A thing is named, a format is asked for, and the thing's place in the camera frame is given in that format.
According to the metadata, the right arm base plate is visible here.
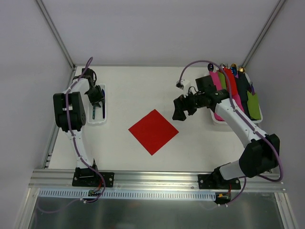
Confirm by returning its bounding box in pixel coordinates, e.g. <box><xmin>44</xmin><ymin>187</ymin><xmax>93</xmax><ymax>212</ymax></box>
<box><xmin>197</xmin><ymin>174</ymin><xmax>241</xmax><ymax>190</ymax></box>

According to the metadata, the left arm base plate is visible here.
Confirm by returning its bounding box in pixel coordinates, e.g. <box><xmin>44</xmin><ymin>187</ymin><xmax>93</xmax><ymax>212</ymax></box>
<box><xmin>72</xmin><ymin>167</ymin><xmax>114</xmax><ymax>187</ymax></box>

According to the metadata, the green handled spoon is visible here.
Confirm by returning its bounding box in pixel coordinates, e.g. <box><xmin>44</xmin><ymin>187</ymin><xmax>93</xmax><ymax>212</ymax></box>
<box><xmin>92</xmin><ymin>105</ymin><xmax>96</xmax><ymax>120</ymax></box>

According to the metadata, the pink napkin roll lower left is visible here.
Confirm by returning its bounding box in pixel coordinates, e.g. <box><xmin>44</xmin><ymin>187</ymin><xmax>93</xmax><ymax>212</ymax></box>
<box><xmin>213</xmin><ymin>113</ymin><xmax>224</xmax><ymax>122</ymax></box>

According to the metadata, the dark navy napkin roll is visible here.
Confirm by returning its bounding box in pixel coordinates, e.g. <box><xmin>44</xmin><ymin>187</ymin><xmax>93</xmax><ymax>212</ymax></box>
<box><xmin>235</xmin><ymin>71</ymin><xmax>250</xmax><ymax>118</ymax></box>

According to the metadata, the white tray of rolls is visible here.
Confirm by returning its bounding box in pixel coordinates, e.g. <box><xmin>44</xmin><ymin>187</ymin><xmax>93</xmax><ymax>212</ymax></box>
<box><xmin>209</xmin><ymin>66</ymin><xmax>263</xmax><ymax>124</ymax></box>

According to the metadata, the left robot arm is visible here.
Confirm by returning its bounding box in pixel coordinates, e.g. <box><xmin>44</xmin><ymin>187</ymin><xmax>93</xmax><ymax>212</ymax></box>
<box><xmin>53</xmin><ymin>67</ymin><xmax>106</xmax><ymax>186</ymax></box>

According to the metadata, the green napkin roll left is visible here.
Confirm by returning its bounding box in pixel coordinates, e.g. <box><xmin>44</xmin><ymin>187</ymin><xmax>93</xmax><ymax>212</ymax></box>
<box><xmin>217</xmin><ymin>71</ymin><xmax>227</xmax><ymax>89</ymax></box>

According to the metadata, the left frame post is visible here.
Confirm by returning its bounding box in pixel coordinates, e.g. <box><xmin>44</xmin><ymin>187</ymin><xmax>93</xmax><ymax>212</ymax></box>
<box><xmin>35</xmin><ymin>0</ymin><xmax>75</xmax><ymax>69</ymax></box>

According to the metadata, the pink napkin roll upper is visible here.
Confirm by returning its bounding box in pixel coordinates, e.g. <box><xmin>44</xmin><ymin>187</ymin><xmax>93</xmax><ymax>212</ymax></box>
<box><xmin>209</xmin><ymin>71</ymin><xmax>222</xmax><ymax>91</ymax></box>

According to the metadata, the right frame post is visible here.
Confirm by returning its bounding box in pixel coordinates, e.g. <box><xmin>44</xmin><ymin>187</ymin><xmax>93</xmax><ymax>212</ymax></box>
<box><xmin>241</xmin><ymin>0</ymin><xmax>287</xmax><ymax>67</ymax></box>

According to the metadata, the green napkin roll right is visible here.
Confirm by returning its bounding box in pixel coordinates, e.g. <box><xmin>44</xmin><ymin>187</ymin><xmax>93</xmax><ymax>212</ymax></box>
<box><xmin>247</xmin><ymin>91</ymin><xmax>261</xmax><ymax>120</ymax></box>

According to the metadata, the green napkin roll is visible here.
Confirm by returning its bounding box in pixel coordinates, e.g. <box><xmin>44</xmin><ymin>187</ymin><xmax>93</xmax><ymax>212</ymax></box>
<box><xmin>217</xmin><ymin>71</ymin><xmax>227</xmax><ymax>89</ymax></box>
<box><xmin>247</xmin><ymin>91</ymin><xmax>261</xmax><ymax>120</ymax></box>

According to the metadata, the pink napkin roll lower right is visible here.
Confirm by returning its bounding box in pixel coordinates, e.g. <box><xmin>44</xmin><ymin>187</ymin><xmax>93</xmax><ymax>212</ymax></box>
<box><xmin>233</xmin><ymin>94</ymin><xmax>244</xmax><ymax>112</ymax></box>

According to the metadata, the white slotted cable duct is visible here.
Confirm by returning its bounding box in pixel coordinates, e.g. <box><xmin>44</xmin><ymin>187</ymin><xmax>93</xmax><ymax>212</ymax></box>
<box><xmin>38</xmin><ymin>188</ymin><xmax>216</xmax><ymax>201</ymax></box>

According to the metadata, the red paper napkin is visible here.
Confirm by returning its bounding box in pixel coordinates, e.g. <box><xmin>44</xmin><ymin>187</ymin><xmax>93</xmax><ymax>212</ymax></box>
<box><xmin>128</xmin><ymin>109</ymin><xmax>179</xmax><ymax>156</ymax></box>

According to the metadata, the frame post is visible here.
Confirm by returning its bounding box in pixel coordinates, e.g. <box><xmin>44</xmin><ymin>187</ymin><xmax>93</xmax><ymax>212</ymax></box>
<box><xmin>35</xmin><ymin>0</ymin><xmax>75</xmax><ymax>69</ymax></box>
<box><xmin>241</xmin><ymin>0</ymin><xmax>287</xmax><ymax>67</ymax></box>

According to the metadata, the white perforated utensil tray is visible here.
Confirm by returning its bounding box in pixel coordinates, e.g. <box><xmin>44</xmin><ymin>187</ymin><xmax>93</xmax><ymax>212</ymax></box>
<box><xmin>87</xmin><ymin>83</ymin><xmax>107</xmax><ymax>125</ymax></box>

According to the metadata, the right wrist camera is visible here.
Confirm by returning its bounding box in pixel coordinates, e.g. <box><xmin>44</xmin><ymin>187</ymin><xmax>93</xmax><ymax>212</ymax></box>
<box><xmin>176</xmin><ymin>79</ymin><xmax>191</xmax><ymax>90</ymax></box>

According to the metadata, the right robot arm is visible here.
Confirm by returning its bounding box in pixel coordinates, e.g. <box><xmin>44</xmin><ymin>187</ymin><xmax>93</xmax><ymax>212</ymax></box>
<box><xmin>172</xmin><ymin>75</ymin><xmax>280</xmax><ymax>189</ymax></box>

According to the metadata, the dark blue knife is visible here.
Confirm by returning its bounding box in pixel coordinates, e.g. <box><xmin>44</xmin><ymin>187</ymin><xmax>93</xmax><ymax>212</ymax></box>
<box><xmin>102</xmin><ymin>89</ymin><xmax>106</xmax><ymax>119</ymax></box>

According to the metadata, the pink napkin roll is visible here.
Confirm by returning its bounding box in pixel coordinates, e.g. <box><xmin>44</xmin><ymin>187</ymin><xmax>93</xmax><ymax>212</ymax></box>
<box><xmin>233</xmin><ymin>94</ymin><xmax>244</xmax><ymax>112</ymax></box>
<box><xmin>209</xmin><ymin>71</ymin><xmax>222</xmax><ymax>91</ymax></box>
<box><xmin>213</xmin><ymin>113</ymin><xmax>224</xmax><ymax>122</ymax></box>

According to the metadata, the red napkin roll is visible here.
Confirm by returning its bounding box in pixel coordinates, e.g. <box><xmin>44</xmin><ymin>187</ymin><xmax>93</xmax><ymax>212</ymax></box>
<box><xmin>224</xmin><ymin>68</ymin><xmax>238</xmax><ymax>96</ymax></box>

